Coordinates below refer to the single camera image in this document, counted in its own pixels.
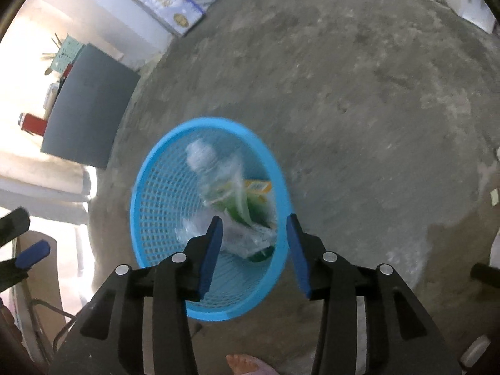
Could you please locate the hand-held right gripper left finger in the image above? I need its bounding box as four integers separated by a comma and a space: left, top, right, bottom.
49, 216, 224, 375

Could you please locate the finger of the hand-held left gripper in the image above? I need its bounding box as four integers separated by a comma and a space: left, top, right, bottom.
0, 208, 31, 248
0, 240, 51, 293

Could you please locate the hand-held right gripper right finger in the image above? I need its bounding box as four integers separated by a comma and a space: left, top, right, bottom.
286, 213, 463, 375

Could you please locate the clear plastic wrapper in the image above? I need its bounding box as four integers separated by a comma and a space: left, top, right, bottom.
175, 215, 276, 263

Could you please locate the green and yellow carton box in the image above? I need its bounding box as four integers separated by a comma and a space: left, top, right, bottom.
244, 179, 275, 228

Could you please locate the clear plastic bottle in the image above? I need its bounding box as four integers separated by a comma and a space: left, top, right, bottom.
185, 138, 254, 228

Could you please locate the blue plastic mesh basket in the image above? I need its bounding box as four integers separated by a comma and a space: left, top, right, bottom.
130, 116, 293, 321

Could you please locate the person's foot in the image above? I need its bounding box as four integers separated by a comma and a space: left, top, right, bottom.
227, 353, 270, 375

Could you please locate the grey cabinet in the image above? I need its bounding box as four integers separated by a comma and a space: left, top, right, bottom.
40, 44, 141, 170

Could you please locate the teal utensil holder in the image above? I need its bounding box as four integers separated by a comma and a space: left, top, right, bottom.
41, 33, 84, 75

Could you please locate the white flat box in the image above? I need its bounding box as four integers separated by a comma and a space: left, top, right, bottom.
449, 0, 497, 34

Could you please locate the metal chair frame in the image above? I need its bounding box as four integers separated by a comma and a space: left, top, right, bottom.
16, 299, 77, 362

